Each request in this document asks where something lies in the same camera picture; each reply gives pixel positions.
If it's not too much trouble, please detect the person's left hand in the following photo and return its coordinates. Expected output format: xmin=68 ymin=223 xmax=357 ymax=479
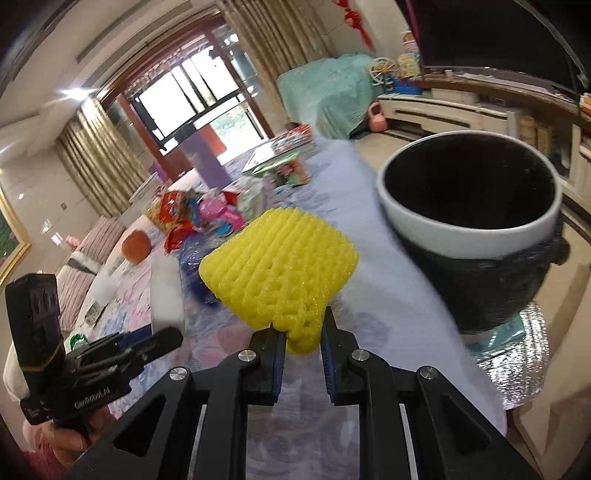
xmin=44 ymin=407 xmax=116 ymax=457

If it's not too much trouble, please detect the cartoon picture book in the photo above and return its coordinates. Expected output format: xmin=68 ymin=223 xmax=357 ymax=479
xmin=242 ymin=124 xmax=319 ymax=174

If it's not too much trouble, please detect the white and red carton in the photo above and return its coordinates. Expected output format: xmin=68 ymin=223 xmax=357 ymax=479
xmin=222 ymin=178 xmax=265 ymax=217

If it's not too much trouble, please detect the blue toy set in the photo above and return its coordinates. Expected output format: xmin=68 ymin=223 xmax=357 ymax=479
xmin=392 ymin=78 xmax=426 ymax=96

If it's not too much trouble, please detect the orange round fruit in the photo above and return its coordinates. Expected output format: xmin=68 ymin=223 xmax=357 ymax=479
xmin=121 ymin=231 xmax=152 ymax=265

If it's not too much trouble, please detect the white television cabinet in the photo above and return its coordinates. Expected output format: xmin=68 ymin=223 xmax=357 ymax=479
xmin=376 ymin=74 xmax=591 ymax=200

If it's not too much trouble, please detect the teal cloth covered furniture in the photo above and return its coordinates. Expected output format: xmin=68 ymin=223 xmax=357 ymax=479
xmin=277 ymin=54 xmax=377 ymax=139

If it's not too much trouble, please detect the purple box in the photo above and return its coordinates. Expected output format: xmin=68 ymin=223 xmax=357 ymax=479
xmin=178 ymin=131 xmax=232 ymax=190

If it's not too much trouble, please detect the toy ferris wheel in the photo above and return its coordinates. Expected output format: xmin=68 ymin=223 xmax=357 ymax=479
xmin=368 ymin=56 xmax=398 ymax=88

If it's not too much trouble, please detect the white foam block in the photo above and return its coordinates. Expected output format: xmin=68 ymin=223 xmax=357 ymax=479
xmin=151 ymin=253 xmax=186 ymax=331

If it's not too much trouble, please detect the person's left forearm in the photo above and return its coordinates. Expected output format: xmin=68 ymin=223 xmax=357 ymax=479
xmin=21 ymin=422 xmax=71 ymax=480

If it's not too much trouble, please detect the yellow foam fruit net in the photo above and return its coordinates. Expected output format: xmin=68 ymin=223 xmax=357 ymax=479
xmin=198 ymin=208 xmax=360 ymax=356

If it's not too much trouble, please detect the gold framed picture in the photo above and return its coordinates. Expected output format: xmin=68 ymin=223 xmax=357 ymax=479
xmin=0 ymin=189 xmax=31 ymax=288

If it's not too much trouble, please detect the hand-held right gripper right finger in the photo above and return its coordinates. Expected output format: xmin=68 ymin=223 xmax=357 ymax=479
xmin=322 ymin=306 xmax=542 ymax=480

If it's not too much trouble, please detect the red knot wall decoration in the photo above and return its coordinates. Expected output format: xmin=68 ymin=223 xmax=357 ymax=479
xmin=332 ymin=0 xmax=378 ymax=49

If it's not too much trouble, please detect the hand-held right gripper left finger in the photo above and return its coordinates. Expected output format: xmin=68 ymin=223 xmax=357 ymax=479
xmin=60 ymin=323 xmax=288 ymax=480

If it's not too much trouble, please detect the white bin with black bag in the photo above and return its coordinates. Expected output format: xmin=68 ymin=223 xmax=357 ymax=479
xmin=376 ymin=130 xmax=571 ymax=335

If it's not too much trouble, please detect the orange red snack packet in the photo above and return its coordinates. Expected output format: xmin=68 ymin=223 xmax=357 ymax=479
xmin=148 ymin=191 xmax=205 ymax=232

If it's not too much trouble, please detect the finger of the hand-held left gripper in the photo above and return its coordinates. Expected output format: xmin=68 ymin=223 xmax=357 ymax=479
xmin=92 ymin=326 xmax=184 ymax=385
xmin=69 ymin=324 xmax=154 ymax=370

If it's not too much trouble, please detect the red snack wrapper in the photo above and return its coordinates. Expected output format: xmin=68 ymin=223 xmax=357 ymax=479
xmin=164 ymin=225 xmax=200 ymax=253

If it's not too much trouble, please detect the striped sofa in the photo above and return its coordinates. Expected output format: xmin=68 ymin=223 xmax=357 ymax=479
xmin=54 ymin=216 xmax=126 ymax=334

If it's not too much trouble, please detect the pink kettlebell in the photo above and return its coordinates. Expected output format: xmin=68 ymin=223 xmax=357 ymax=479
xmin=367 ymin=102 xmax=389 ymax=134

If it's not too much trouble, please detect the black television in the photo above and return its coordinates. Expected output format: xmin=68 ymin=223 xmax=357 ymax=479
xmin=394 ymin=0 xmax=583 ymax=103

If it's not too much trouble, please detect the colourful toy board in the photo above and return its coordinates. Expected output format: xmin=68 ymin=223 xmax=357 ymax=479
xmin=397 ymin=30 xmax=424 ymax=78

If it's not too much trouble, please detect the green drink carton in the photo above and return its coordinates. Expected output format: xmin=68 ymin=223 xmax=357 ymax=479
xmin=272 ymin=159 xmax=310 ymax=188

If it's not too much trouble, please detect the balcony glass door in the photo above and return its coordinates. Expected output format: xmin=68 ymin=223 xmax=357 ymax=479
xmin=124 ymin=50 xmax=274 ymax=154

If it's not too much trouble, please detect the beige curtain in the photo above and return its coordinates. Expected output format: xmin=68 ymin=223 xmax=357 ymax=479
xmin=217 ymin=0 xmax=334 ymax=80
xmin=58 ymin=98 xmax=149 ymax=216

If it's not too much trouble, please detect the blue plastic bag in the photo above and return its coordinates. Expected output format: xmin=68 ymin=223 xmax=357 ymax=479
xmin=178 ymin=234 xmax=221 ymax=306

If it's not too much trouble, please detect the silver foil mat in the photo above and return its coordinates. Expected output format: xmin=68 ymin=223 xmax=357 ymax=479
xmin=464 ymin=300 xmax=552 ymax=411

